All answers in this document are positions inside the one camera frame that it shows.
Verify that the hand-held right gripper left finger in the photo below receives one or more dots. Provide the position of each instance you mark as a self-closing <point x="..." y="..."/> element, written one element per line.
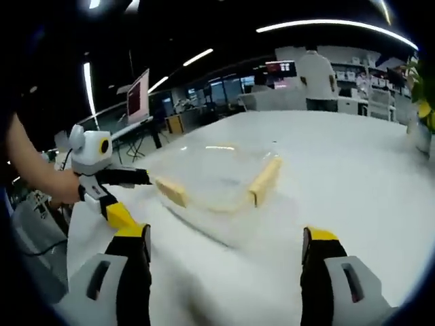
<point x="130" y="271"/>

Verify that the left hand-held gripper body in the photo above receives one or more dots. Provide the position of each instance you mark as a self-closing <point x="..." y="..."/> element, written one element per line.
<point x="90" y="153"/>

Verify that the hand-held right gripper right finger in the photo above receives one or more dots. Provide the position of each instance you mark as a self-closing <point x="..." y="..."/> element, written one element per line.
<point x="323" y="271"/>

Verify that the person's left hand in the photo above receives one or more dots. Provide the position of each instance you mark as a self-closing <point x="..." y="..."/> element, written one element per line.
<point x="66" y="188"/>

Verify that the white side desk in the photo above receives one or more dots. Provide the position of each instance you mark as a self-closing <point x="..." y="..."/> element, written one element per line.
<point x="129" y="127"/>

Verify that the ceiling light strip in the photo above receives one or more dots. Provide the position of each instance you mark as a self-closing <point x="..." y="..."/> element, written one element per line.
<point x="158" y="84"/>
<point x="89" y="88"/>
<point x="340" y="25"/>
<point x="198" y="57"/>

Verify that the wooden cabinet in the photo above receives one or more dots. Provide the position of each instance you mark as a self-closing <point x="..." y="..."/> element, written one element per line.
<point x="175" y="125"/>

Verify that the large display screen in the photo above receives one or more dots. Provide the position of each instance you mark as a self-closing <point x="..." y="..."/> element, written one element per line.
<point x="137" y="95"/>

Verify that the grey mesh chair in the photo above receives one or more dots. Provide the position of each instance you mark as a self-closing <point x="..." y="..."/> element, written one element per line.
<point x="37" y="231"/>

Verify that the white office chair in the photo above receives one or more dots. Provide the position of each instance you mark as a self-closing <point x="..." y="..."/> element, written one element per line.
<point x="382" y="103"/>

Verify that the white storage shelf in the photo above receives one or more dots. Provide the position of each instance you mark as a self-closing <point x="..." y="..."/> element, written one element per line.
<point x="367" y="74"/>

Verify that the green potted plant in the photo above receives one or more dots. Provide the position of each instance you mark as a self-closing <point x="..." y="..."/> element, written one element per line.
<point x="423" y="88"/>

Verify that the red wall screen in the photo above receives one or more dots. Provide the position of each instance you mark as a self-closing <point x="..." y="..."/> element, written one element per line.
<point x="280" y="66"/>

